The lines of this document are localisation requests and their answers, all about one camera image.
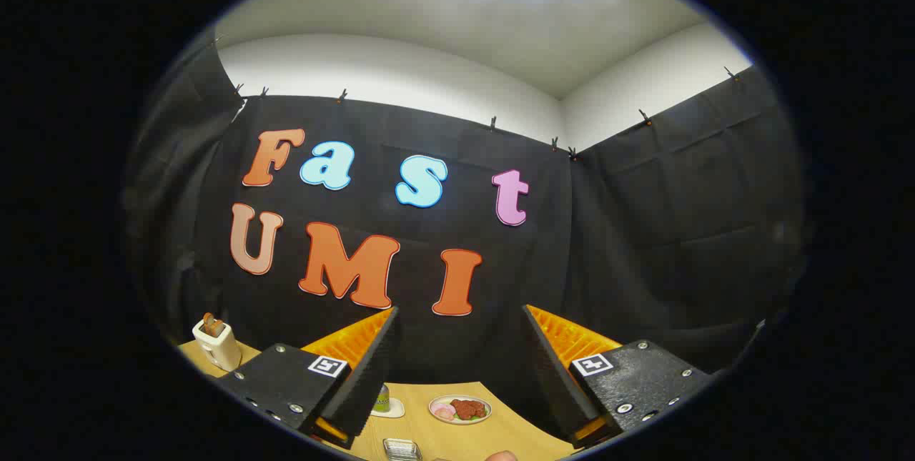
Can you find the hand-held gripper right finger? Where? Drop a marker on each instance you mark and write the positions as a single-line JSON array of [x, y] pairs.
[[554, 382]]

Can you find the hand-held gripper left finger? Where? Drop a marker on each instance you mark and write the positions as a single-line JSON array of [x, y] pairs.
[[368, 382]]

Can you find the green label drink bottle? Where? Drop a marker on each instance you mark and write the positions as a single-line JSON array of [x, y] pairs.
[[383, 399]]

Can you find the white square coaster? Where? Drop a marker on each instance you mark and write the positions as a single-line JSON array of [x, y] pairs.
[[397, 409]]

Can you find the small white food plate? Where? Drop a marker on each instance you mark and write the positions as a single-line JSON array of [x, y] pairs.
[[437, 404]]

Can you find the red meat pieces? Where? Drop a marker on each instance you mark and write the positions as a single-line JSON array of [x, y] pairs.
[[468, 409]]

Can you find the cream white toaster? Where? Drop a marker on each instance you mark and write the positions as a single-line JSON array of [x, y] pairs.
[[220, 350]]

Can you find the toasted bread slice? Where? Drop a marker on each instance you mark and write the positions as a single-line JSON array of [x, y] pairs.
[[213, 324]]

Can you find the row of black cloth clips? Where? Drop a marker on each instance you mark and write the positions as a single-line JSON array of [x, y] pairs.
[[342, 96]]

